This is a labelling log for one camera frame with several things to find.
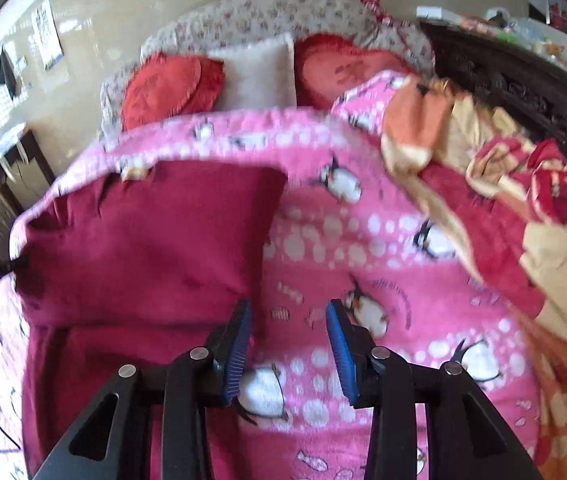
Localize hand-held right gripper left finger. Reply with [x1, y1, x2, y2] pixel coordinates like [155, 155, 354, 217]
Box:
[32, 299, 254, 480]

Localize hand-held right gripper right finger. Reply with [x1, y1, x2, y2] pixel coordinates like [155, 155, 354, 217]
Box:
[324, 299, 545, 480]

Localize dark red garment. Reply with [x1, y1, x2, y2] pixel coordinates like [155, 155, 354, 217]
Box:
[10, 160, 288, 480]

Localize pink penguin print blanket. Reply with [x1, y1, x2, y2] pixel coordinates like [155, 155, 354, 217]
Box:
[0, 72, 559, 480]

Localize orange and red floral quilt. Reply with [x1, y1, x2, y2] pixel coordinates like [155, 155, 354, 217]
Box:
[381, 76, 567, 480]

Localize white square pillow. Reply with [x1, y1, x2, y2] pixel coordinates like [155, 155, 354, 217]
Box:
[208, 33, 297, 112]

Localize red heart-shaped cushion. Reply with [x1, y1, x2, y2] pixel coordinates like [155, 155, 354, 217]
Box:
[293, 34, 417, 110]

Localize dark carved wooden cabinet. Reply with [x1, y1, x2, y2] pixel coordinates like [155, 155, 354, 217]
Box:
[419, 19, 567, 171]

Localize floral upholstered headboard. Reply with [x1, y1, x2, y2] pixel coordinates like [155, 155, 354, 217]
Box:
[98, 0, 437, 133]

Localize wall calendar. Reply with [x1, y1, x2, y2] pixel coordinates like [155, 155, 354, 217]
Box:
[32, 0, 65, 72]

